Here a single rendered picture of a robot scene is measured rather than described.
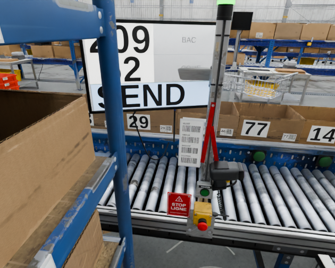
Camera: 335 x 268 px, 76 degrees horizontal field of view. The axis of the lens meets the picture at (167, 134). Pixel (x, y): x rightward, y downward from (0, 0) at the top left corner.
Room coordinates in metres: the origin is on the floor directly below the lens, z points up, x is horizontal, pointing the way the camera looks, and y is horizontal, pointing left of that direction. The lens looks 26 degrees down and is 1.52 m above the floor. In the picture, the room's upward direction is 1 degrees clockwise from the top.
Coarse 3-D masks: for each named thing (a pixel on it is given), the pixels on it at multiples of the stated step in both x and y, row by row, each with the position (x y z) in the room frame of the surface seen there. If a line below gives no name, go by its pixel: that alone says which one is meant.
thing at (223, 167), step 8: (216, 168) 0.63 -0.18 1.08; (224, 168) 0.62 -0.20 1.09; (232, 168) 0.62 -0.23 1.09; (240, 168) 0.63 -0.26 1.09; (216, 176) 0.62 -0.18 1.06; (224, 176) 0.61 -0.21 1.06; (232, 176) 0.61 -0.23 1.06; (240, 176) 0.61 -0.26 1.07; (216, 184) 0.63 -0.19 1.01; (224, 184) 0.63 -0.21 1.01
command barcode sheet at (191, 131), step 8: (184, 120) 0.69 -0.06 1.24; (192, 120) 0.69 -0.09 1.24; (200, 120) 0.69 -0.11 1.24; (184, 128) 0.69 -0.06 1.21; (192, 128) 0.69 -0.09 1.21; (200, 128) 0.69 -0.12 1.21; (184, 136) 0.69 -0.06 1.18; (192, 136) 0.69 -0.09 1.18; (200, 136) 0.69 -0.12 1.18; (184, 144) 0.69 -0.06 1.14; (192, 144) 0.69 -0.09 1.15; (200, 144) 0.69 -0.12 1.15; (184, 152) 0.69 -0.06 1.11; (192, 152) 0.69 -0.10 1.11; (200, 152) 0.69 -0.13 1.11; (184, 160) 0.69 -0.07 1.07; (192, 160) 0.69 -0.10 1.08
